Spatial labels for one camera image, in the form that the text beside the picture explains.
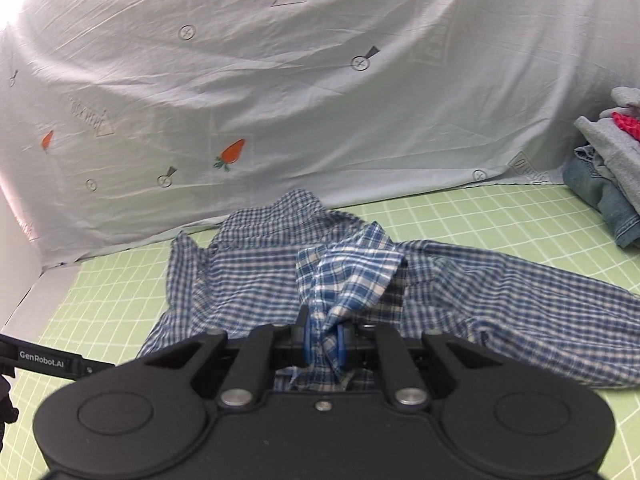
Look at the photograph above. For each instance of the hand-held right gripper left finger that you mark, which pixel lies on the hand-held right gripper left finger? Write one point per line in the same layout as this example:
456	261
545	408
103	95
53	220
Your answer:
306	350

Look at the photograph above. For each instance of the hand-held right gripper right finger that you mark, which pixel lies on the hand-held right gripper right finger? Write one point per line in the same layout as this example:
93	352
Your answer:
341	350

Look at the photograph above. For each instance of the blue plaid shirt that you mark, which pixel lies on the blue plaid shirt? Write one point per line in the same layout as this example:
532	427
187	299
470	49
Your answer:
240	280

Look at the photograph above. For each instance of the white flat panel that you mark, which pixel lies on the white flat panel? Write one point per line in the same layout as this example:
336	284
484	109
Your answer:
15	260

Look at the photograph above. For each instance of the grey carrot print sheet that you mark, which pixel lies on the grey carrot print sheet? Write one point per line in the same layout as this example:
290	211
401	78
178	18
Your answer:
300	85

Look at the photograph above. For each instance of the blue denim jeans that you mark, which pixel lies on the blue denim jeans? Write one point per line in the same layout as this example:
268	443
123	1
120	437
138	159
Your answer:
610	205

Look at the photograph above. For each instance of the red garment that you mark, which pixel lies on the red garment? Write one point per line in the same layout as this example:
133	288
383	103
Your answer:
631	127

